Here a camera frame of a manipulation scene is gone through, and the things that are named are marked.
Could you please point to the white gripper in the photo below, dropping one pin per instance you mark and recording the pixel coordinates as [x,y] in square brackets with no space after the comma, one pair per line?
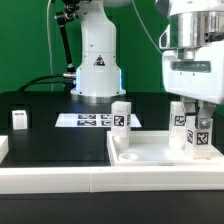
[201,79]

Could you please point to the white square table top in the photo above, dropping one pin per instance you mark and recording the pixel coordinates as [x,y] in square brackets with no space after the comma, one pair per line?
[150,148]

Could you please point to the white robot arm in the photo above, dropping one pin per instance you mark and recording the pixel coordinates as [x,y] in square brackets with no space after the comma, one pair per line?
[192,44]

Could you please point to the white sheet with markers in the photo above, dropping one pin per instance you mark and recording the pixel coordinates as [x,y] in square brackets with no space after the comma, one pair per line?
[76,120]

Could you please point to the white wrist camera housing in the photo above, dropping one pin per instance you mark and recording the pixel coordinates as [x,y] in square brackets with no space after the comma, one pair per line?
[165,40]

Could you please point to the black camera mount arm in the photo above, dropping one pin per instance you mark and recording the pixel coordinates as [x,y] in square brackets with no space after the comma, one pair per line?
[67,15]

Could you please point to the white front fence wall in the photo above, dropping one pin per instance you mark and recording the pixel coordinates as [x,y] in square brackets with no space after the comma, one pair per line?
[109,179]

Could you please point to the white fence wall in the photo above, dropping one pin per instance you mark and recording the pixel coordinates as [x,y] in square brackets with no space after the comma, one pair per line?
[109,179]
[3,147]

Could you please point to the white left fence wall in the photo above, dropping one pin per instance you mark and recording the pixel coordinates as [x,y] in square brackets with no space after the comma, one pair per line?
[3,147]

